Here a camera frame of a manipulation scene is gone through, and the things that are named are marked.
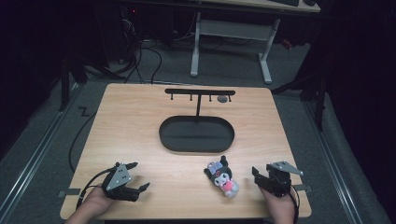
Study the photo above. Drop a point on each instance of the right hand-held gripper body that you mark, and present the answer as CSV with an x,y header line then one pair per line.
x,y
278,180

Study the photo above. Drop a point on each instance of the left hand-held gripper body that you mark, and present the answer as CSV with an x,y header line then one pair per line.
x,y
118,180

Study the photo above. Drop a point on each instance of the person's right hand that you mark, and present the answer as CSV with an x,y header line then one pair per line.
x,y
280,207

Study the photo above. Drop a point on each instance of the person's left hand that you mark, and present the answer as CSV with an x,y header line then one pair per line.
x,y
93,203

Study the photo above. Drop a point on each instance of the grey tape strip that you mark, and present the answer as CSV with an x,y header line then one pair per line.
x,y
303,187
69,192

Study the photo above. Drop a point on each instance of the black hook stand with tray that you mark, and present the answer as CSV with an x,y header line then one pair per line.
x,y
196,133

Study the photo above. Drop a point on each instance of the grey round table grommet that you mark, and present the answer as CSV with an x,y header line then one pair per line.
x,y
222,99

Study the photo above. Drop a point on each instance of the black metal stand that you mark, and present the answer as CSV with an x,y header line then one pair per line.
x,y
314,90
67,77

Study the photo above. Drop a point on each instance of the black keyboard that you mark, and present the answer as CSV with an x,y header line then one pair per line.
x,y
285,2

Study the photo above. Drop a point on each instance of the metal floor rail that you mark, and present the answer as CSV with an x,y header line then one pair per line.
x,y
333,158
34,158

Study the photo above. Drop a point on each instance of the white frame desk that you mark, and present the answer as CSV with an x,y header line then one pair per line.
x,y
232,31

